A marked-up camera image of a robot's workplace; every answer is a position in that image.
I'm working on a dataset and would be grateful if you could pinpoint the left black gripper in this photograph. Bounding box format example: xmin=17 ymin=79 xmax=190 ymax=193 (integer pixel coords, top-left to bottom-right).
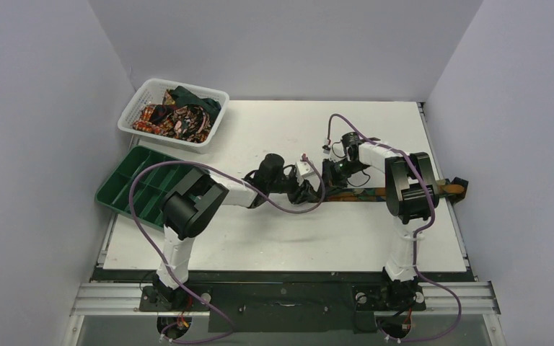
xmin=268 ymin=171 xmax=315 ymax=205

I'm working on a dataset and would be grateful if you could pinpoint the orange green patterned tie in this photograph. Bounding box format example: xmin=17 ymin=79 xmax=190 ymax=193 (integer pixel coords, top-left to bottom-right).
xmin=324 ymin=177 xmax=469 ymax=204

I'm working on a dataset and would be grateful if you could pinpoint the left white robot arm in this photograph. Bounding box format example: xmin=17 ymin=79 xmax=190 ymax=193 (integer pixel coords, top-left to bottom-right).
xmin=142 ymin=154 xmax=327 ymax=310

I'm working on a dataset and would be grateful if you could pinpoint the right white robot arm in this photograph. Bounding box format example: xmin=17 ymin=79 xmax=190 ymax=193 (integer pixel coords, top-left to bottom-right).
xmin=322 ymin=132 xmax=439 ymax=310

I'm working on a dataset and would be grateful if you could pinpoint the red patterned ties pile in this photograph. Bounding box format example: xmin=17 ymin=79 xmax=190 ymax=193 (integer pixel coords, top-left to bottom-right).
xmin=132 ymin=100 xmax=215 ymax=143

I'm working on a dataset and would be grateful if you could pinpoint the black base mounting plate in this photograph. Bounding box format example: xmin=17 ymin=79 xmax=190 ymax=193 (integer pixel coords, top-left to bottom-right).
xmin=74 ymin=270 xmax=473 ymax=338

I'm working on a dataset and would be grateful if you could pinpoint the dark green tie in basket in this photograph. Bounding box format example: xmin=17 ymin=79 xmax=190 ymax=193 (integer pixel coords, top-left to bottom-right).
xmin=163 ymin=86 xmax=221 ymax=120

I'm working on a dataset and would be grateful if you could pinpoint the green compartment tray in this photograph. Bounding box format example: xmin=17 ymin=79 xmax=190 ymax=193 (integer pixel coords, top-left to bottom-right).
xmin=94 ymin=145 xmax=201 ymax=232

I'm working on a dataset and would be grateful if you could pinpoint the white plastic basket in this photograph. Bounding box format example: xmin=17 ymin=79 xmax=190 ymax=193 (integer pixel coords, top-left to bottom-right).
xmin=117 ymin=79 xmax=230 ymax=154

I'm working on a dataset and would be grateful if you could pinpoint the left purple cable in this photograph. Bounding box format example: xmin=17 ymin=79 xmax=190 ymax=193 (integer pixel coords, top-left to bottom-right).
xmin=128 ymin=154 xmax=327 ymax=345

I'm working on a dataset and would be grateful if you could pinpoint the purple cable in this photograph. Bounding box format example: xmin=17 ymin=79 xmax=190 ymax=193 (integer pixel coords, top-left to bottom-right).
xmin=128 ymin=154 xmax=327 ymax=345
xmin=322 ymin=113 xmax=463 ymax=344

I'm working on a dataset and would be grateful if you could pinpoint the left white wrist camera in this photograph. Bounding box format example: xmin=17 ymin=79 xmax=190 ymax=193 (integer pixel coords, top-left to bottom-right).
xmin=294 ymin=154 xmax=316 ymax=184

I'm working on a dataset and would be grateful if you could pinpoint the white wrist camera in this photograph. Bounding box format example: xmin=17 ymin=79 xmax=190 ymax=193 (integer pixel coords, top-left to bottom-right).
xmin=322 ymin=140 xmax=332 ymax=155
xmin=294 ymin=154 xmax=316 ymax=184

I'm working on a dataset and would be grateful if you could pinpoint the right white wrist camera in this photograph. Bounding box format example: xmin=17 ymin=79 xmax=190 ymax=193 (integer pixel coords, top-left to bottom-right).
xmin=322 ymin=140 xmax=332 ymax=155

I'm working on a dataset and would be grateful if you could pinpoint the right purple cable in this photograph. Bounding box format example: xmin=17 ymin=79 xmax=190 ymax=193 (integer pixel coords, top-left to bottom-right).
xmin=322 ymin=113 xmax=463 ymax=344

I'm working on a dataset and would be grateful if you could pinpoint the aluminium frame rail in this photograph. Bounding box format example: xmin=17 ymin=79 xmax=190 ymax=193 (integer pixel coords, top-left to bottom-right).
xmin=71 ymin=281 xmax=503 ymax=317

